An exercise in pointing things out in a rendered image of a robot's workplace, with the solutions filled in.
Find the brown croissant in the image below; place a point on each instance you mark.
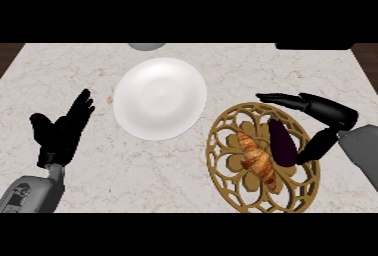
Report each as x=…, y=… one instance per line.
x=258, y=160

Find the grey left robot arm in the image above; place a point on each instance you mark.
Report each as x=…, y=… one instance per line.
x=35, y=193

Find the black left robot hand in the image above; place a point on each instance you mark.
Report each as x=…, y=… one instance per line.
x=64, y=133

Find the dark purple eggplant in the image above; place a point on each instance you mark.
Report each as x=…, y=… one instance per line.
x=283, y=143

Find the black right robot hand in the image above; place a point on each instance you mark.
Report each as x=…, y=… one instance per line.
x=326, y=111

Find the white round plate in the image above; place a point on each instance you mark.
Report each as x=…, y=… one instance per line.
x=160, y=98

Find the grey round object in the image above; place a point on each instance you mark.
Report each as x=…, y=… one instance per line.
x=147, y=46

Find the gold lattice round placemat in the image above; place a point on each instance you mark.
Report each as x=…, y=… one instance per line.
x=231, y=160

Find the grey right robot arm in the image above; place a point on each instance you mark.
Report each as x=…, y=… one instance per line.
x=362, y=150

